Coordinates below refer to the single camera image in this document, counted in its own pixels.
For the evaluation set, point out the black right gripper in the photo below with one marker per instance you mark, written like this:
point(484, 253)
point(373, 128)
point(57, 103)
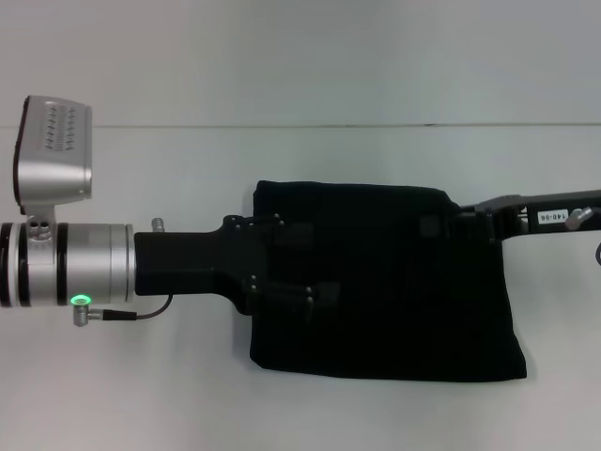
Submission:
point(540, 216)

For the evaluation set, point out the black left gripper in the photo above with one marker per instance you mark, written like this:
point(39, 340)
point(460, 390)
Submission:
point(188, 263)

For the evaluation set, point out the black shirt with white print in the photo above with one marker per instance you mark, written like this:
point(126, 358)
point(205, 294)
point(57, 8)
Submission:
point(399, 305)

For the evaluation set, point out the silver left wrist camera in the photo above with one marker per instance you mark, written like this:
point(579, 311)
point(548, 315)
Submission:
point(51, 150)

